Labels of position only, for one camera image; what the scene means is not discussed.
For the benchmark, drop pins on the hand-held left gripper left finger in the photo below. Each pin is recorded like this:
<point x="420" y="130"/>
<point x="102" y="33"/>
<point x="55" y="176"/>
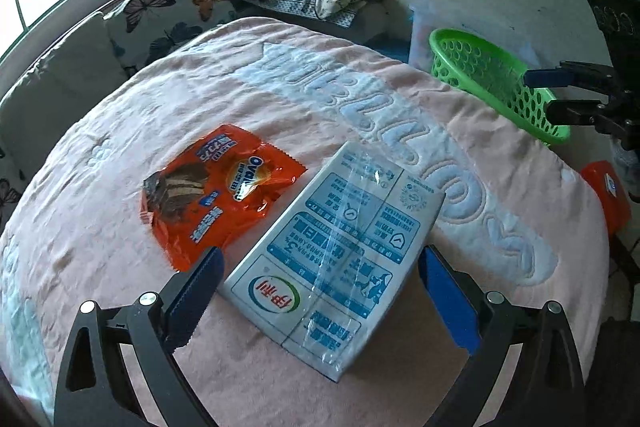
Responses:
<point x="196" y="302"/>

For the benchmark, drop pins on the grey bench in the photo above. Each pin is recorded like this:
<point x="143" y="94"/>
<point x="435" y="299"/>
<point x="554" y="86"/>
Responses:
<point x="360" y="22"/>

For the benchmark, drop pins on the orange snack wrapper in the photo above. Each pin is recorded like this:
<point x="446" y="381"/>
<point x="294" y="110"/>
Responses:
<point x="220" y="192"/>

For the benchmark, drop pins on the pink blanket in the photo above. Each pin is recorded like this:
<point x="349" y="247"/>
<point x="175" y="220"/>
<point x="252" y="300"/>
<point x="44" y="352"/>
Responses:
<point x="125" y="347"/>

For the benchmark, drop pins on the white sofa cushion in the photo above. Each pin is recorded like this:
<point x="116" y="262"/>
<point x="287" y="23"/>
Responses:
<point x="65" y="72"/>

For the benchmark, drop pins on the clear plastic storage box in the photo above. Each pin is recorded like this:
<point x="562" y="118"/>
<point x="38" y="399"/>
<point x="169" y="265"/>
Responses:
<point x="420" y="37"/>

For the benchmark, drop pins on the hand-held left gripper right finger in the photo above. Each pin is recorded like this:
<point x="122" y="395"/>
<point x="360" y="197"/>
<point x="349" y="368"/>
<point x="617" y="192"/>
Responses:
<point x="450" y="302"/>

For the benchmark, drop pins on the green plastic basket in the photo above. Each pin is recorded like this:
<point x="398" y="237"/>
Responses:
<point x="480" y="67"/>

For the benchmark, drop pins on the orange stool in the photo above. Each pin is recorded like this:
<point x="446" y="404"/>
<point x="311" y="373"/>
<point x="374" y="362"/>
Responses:
<point x="602" y="197"/>

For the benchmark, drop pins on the small butterfly print pillow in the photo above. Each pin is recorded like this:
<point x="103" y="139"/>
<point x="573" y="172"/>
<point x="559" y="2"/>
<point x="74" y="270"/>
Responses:
<point x="7" y="194"/>

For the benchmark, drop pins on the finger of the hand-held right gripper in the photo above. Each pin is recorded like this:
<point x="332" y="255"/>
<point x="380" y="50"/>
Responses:
<point x="545" y="78"/>
<point x="567" y="113"/>

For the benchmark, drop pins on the blue and white milk carton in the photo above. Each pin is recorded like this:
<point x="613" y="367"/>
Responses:
<point x="340" y="247"/>

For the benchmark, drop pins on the large butterfly print pillow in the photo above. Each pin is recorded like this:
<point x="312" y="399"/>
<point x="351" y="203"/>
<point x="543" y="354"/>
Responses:
<point x="165" y="7"/>

